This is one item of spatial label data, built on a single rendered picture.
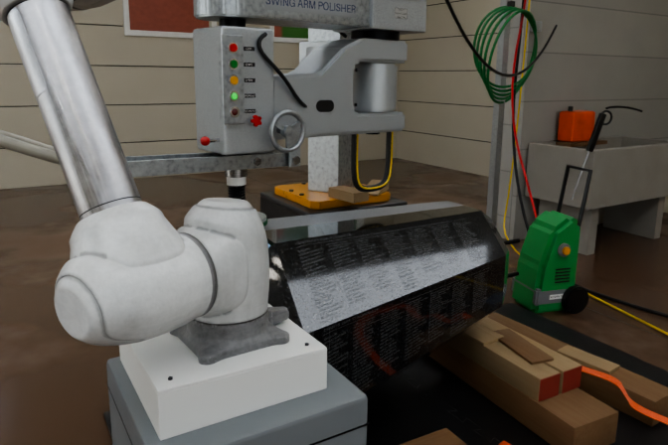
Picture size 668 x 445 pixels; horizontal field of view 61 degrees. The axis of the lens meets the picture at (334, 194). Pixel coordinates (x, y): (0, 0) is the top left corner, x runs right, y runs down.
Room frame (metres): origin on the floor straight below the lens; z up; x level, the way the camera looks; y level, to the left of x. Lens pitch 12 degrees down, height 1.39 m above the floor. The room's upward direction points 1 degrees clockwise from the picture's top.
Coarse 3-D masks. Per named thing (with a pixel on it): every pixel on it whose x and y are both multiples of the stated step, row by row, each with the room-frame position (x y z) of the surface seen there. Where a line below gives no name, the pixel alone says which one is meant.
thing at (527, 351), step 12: (468, 336) 2.36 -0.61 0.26; (480, 336) 2.35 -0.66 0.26; (492, 336) 2.35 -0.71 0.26; (504, 336) 2.36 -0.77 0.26; (516, 336) 2.36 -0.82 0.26; (516, 348) 2.24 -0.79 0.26; (528, 348) 2.24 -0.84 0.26; (528, 360) 2.14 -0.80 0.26; (540, 360) 2.14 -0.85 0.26; (552, 360) 2.16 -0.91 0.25
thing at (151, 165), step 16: (128, 160) 1.83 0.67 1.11; (144, 160) 1.76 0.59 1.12; (160, 160) 1.79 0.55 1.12; (176, 160) 1.82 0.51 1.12; (192, 160) 1.85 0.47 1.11; (208, 160) 1.89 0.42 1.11; (224, 160) 1.92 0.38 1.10; (240, 160) 1.96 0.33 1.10; (256, 160) 1.99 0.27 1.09; (272, 160) 2.05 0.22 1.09; (144, 176) 1.75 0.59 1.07
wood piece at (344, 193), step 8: (328, 192) 2.86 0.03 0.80; (336, 192) 2.81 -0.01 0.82; (344, 192) 2.76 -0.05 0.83; (352, 192) 2.74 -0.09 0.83; (360, 192) 2.74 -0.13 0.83; (368, 192) 2.77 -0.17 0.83; (344, 200) 2.76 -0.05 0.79; (352, 200) 2.71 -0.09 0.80; (360, 200) 2.73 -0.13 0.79; (368, 200) 2.77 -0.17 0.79
